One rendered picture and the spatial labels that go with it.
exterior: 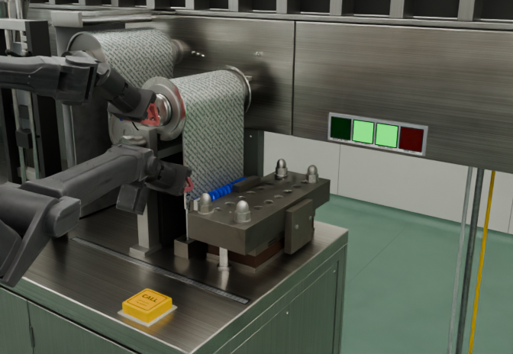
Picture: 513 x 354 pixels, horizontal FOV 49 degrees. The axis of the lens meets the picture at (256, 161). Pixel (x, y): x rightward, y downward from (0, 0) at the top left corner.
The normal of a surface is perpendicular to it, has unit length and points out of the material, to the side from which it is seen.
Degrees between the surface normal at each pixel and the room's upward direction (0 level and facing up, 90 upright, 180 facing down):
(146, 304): 0
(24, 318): 90
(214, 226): 90
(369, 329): 0
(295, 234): 90
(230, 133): 90
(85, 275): 0
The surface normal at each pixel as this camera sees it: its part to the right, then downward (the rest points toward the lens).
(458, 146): -0.55, 0.24
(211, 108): 0.83, 0.18
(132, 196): -0.09, -0.12
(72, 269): 0.01, -0.96
